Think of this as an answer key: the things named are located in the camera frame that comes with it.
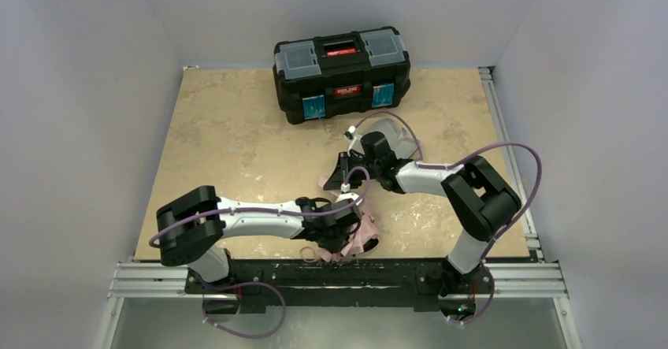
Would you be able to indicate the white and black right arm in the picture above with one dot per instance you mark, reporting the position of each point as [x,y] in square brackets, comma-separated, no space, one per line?
[482,200]

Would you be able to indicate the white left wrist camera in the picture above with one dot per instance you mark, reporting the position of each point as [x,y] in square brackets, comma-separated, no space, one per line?
[347,194]

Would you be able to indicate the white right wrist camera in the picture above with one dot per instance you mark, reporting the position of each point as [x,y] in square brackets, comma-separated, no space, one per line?
[353,136]

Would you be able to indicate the black plastic toolbox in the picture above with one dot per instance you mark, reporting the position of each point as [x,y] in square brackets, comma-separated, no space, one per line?
[332,75]

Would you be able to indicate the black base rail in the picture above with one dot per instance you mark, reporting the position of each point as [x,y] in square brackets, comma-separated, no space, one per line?
[422,284]

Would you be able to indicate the pink and black folding umbrella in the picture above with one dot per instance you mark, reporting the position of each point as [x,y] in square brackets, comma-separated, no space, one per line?
[360,241]

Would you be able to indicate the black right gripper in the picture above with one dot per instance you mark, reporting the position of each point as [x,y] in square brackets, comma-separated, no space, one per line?
[353,164]

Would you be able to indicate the grey umbrella case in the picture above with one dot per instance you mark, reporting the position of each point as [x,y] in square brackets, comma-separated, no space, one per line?
[398,137]

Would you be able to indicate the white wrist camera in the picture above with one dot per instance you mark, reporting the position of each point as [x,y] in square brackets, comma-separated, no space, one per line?
[353,136]
[347,194]

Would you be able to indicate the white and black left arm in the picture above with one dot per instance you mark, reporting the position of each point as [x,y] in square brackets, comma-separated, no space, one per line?
[189,227]

